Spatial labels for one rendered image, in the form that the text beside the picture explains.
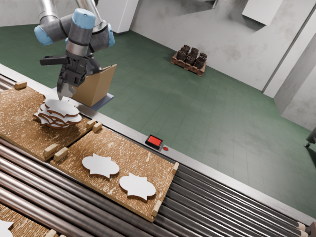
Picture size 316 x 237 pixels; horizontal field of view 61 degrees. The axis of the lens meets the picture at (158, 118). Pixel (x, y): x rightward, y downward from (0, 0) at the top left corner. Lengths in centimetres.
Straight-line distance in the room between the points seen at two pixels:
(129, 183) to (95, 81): 66
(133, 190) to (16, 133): 48
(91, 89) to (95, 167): 59
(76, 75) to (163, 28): 693
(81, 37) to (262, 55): 701
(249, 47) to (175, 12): 220
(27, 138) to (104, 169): 31
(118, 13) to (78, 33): 585
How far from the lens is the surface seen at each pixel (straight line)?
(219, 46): 776
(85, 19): 101
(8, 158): 106
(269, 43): 779
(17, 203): 91
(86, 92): 151
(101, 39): 154
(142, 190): 101
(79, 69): 107
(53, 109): 117
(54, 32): 113
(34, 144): 108
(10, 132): 113
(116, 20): 688
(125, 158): 113
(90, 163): 103
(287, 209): 149
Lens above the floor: 161
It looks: 26 degrees down
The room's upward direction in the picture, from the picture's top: 24 degrees clockwise
